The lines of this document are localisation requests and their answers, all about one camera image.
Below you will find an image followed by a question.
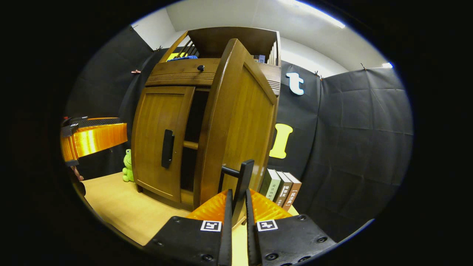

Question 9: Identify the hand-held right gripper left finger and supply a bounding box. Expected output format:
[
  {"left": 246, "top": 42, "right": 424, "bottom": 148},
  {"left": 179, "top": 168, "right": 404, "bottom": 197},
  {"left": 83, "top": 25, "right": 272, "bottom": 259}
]
[{"left": 142, "top": 189, "right": 234, "bottom": 266}]

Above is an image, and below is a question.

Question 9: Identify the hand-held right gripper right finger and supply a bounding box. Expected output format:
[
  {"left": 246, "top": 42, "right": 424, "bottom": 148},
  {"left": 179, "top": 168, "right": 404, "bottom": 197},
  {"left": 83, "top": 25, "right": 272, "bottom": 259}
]
[{"left": 245, "top": 188, "right": 337, "bottom": 266}]

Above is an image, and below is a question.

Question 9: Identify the black door handle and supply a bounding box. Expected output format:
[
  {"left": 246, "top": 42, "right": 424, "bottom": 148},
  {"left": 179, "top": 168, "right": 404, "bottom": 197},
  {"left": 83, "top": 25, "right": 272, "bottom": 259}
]
[
  {"left": 218, "top": 160, "right": 255, "bottom": 226},
  {"left": 161, "top": 129, "right": 175, "bottom": 169}
]

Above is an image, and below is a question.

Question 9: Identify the wooden shoe cabinet door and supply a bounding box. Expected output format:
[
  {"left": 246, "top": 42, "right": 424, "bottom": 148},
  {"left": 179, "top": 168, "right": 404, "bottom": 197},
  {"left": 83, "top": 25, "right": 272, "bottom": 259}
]
[
  {"left": 193, "top": 38, "right": 278, "bottom": 222},
  {"left": 132, "top": 86, "right": 195, "bottom": 204}
]

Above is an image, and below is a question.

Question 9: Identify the wooden double-door shoe cabinet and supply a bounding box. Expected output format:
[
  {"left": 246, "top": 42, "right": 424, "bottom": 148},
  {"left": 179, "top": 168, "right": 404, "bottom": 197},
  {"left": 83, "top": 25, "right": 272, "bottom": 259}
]
[{"left": 131, "top": 27, "right": 282, "bottom": 218}]

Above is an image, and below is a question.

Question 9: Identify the wooden cabinet drawer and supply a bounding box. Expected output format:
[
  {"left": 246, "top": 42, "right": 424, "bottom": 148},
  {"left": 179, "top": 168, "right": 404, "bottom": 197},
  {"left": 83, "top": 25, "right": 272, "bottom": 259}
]
[{"left": 145, "top": 58, "right": 281, "bottom": 96}]

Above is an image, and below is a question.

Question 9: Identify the green frog toy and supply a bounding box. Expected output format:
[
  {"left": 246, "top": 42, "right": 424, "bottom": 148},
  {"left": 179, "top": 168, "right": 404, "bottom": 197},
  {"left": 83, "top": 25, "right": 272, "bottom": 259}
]
[{"left": 122, "top": 149, "right": 135, "bottom": 183}]

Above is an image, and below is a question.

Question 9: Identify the green hardcover book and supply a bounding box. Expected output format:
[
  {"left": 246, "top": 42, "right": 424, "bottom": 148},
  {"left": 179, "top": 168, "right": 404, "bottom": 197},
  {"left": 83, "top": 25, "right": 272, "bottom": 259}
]
[{"left": 259, "top": 169, "right": 281, "bottom": 202}]

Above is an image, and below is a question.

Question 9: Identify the brown hardcover book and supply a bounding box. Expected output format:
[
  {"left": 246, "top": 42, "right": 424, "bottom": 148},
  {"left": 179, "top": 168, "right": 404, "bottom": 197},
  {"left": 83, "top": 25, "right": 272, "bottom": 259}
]
[{"left": 274, "top": 171, "right": 293, "bottom": 207}]

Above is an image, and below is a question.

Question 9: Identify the orange-brown hardcover book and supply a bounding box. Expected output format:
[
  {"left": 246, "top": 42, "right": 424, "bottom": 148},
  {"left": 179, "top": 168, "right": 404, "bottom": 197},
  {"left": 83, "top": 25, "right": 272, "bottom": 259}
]
[{"left": 283, "top": 173, "right": 302, "bottom": 212}]

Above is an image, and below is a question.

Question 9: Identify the large ceiling light panel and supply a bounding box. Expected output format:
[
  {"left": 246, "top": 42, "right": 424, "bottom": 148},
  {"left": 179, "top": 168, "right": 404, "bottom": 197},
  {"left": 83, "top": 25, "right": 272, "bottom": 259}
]
[{"left": 281, "top": 0, "right": 346, "bottom": 29}]

